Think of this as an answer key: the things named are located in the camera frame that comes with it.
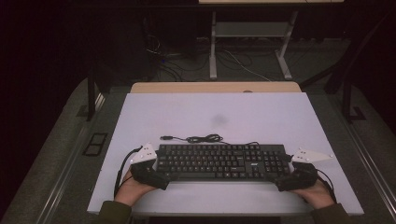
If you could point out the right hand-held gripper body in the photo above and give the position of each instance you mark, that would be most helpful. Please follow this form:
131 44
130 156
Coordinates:
305 175

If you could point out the black floor socket frame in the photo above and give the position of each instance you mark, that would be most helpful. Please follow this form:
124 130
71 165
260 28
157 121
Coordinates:
100 136

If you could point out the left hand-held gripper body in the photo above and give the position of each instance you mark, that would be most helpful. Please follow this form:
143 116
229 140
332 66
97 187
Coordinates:
144 155

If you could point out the white metal desk frame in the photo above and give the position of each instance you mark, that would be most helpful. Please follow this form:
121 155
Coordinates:
249 29

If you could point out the white board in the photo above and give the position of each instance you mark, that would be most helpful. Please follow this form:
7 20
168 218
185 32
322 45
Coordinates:
218 112

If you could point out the person's left hand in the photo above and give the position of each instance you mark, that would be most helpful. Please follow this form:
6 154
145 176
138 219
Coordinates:
132 191

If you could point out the black metal stand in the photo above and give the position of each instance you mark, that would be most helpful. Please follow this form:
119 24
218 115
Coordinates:
347 102
91 99

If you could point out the wooden table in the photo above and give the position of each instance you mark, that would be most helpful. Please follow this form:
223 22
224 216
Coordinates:
202 87

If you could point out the black keyboard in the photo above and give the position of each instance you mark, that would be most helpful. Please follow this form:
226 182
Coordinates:
218 161

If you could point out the person's right hand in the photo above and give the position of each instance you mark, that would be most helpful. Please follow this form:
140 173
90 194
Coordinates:
316 196

